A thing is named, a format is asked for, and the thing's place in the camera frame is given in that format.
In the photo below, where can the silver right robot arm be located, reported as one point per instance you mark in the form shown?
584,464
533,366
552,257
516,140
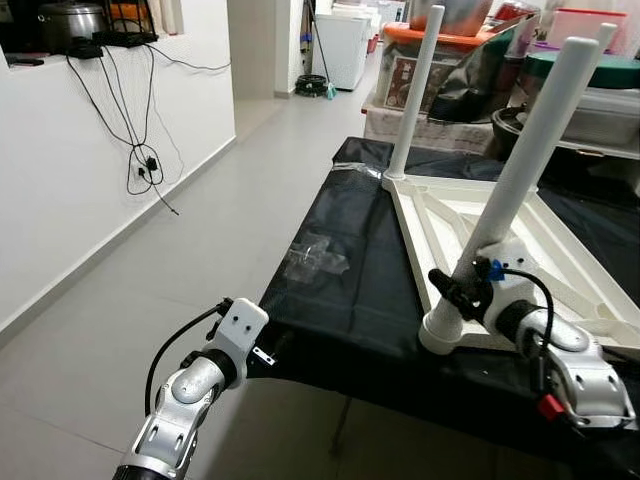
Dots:
575,370

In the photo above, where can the black tablecloth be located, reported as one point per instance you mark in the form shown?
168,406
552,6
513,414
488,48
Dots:
360,330

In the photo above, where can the grey metal table leg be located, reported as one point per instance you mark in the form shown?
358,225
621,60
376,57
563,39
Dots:
340,428

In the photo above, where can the clear tape cross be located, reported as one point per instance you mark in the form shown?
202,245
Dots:
315,260

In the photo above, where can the clear tape strip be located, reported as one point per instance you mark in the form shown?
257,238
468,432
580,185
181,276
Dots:
360,171

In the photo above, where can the black wok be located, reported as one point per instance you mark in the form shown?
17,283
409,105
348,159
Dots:
505,130

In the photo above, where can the shiny black bag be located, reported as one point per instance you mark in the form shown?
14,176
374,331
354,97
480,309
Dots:
475,85

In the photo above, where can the orange-lidded storage box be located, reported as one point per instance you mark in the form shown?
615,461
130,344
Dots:
405,80

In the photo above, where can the black power plug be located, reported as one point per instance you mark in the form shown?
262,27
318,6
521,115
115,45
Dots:
150,162

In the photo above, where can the clear plastic storage container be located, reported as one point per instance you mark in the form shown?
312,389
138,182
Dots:
605,118

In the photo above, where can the white chest freezer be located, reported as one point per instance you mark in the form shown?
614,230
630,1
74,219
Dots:
343,50

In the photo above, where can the green pot lid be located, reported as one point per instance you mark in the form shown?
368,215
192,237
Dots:
610,72

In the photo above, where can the steel cooking pot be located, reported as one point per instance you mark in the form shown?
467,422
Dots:
465,15

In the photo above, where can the translucent pink plastic container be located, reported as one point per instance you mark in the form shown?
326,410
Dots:
585,28

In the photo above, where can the silver rice cooker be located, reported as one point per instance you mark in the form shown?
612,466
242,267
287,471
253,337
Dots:
72,22

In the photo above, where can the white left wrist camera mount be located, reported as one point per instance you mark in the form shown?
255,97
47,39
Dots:
240,325

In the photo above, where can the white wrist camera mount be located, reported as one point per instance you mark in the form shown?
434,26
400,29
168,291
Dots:
240,325
505,285

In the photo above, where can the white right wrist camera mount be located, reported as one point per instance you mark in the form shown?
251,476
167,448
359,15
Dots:
505,285

